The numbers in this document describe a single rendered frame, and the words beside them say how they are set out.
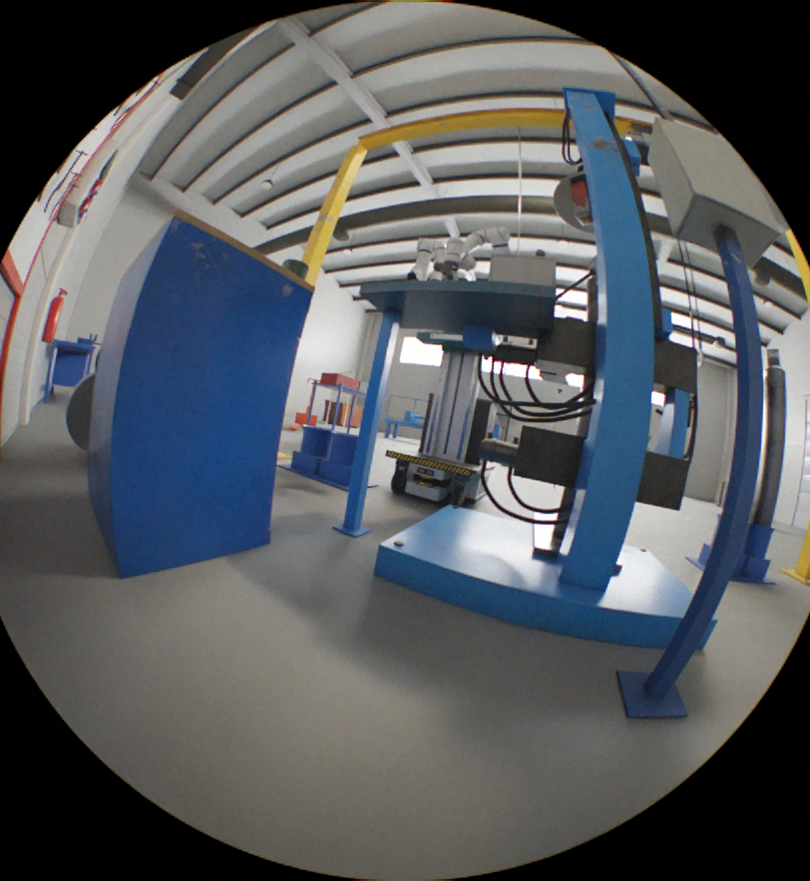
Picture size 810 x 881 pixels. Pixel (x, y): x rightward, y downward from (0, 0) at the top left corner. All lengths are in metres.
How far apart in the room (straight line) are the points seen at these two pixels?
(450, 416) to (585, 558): 1.70
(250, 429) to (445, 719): 0.90
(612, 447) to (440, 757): 0.89
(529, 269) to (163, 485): 1.28
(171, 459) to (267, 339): 0.45
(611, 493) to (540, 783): 0.79
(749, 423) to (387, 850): 0.92
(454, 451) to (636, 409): 1.65
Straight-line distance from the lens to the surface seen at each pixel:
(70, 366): 6.44
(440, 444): 2.40
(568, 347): 1.26
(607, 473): 0.98
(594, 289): 1.68
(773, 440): 2.64
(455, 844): 0.54
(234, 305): 0.91
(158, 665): 0.69
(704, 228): 1.01
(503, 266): 1.12
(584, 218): 1.87
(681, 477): 1.35
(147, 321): 0.80
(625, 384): 1.02
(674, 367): 1.38
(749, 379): 0.78
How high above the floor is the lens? 0.51
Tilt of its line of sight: 3 degrees down
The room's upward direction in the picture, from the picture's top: 11 degrees clockwise
